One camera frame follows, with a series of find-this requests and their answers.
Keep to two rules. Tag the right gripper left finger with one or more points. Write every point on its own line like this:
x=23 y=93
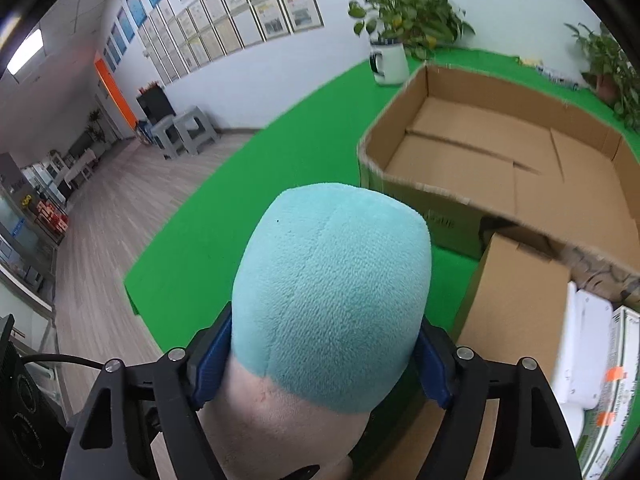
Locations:
x=129 y=406

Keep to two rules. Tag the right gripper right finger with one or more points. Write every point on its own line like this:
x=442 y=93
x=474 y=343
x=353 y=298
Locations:
x=531 y=439

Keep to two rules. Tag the small brown cardboard insert box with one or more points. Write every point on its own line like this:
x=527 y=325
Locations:
x=514 y=307

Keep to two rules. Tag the pastel plush caterpillar toy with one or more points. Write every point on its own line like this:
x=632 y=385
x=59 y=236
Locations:
x=326 y=308

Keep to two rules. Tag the green white product box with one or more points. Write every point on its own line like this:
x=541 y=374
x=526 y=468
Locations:
x=605 y=424

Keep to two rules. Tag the white flat rectangular device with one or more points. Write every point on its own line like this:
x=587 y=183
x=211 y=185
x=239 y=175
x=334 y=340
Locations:
x=582 y=358

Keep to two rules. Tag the large open cardboard box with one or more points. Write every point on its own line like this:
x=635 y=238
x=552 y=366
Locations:
x=477 y=155

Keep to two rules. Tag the grey plastic stool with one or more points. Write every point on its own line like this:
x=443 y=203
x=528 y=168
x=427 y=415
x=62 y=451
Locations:
x=167 y=137
x=195 y=129

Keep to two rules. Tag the black cabinet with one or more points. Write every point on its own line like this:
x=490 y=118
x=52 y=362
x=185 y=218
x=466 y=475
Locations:
x=155 y=104

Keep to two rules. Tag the colourful tissue packet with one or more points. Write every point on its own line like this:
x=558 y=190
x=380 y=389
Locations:
x=558 y=78

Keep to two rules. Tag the small potted plant brown pot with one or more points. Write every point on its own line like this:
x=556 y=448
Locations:
x=610 y=74

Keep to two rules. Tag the yellow small item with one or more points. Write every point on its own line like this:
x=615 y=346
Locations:
x=530 y=62

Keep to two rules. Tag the large leafy potted plant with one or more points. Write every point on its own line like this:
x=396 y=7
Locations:
x=420 y=26

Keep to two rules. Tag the white enamel mug black handle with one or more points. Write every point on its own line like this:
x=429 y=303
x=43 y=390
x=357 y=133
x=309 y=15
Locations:
x=388 y=63

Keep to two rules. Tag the framed certificates on wall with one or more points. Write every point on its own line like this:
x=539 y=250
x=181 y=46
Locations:
x=178 y=37

